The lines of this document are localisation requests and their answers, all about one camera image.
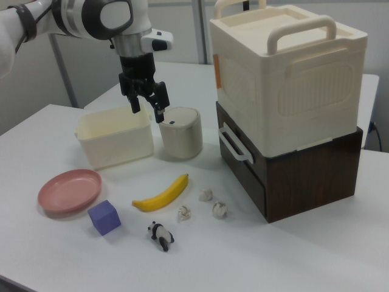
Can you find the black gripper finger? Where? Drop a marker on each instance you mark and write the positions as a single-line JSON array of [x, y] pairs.
[[160, 100], [133, 102]]

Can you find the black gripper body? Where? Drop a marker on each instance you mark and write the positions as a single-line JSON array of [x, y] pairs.
[[136, 68]]

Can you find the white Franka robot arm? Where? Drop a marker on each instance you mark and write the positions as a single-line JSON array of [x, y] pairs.
[[85, 18]]

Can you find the pink plate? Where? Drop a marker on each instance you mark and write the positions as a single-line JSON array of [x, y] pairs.
[[68, 191]]

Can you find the purple cube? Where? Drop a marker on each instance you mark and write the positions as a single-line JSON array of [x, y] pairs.
[[104, 217]]

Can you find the small cream lidded trash can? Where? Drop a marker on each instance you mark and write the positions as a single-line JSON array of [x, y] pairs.
[[180, 140]]

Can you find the cream open plastic bin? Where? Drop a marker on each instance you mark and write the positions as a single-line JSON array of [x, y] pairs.
[[118, 146]]

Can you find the yellow banana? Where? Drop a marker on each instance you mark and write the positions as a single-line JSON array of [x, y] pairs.
[[164, 196]]

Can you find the small white garlic piece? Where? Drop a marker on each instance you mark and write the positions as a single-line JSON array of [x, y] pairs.
[[219, 209], [184, 213], [205, 194]]

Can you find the panda toy figure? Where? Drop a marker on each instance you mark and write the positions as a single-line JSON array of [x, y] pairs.
[[161, 235]]

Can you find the dark brown wooden drawer box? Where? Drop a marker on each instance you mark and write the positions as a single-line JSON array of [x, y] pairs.
[[304, 182]]

